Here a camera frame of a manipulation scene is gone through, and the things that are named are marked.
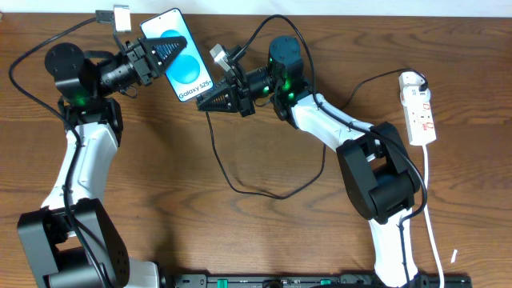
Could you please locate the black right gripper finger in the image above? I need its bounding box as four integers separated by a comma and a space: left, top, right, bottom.
196, 86, 239, 113
196, 78, 234, 100

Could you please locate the blue Galaxy S25+ smartphone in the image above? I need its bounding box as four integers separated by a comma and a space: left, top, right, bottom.
140, 8, 214, 102

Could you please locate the black charger cable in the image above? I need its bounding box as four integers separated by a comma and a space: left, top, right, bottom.
204, 70, 430, 201

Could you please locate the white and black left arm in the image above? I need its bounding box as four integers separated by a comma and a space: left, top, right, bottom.
17, 36, 187, 287

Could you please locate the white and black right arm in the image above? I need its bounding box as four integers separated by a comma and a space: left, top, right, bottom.
198, 36, 426, 287

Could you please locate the white power strip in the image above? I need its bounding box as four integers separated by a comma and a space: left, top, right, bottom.
398, 71, 437, 146

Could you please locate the small white paper tag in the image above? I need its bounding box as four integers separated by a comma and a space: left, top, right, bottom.
450, 249, 458, 263

